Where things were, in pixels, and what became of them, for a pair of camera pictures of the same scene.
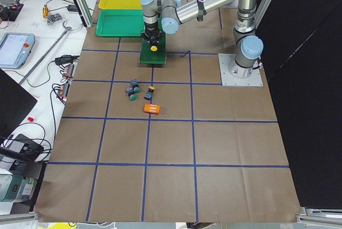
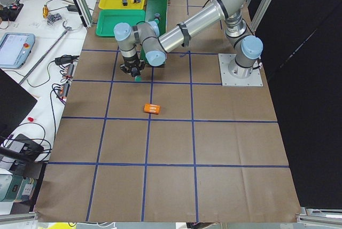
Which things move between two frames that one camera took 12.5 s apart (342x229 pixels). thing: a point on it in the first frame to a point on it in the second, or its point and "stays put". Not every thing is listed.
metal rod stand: (67, 29) stays put
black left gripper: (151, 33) to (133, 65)
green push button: (129, 91) to (138, 78)
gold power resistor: (45, 11) stays put
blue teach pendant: (15, 48) stays put
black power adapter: (72, 8) stays put
